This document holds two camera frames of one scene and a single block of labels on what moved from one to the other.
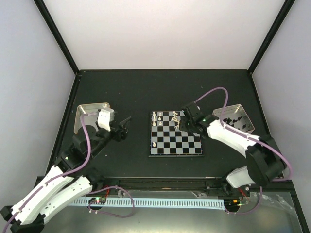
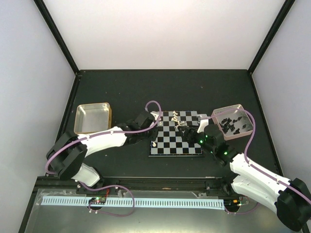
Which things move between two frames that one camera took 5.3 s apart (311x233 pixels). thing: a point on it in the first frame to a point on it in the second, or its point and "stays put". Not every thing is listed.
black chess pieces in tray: [228, 121] stays put
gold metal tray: [90, 119] stays put
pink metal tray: [236, 116] stays put
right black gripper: [182, 126] to [189, 130]
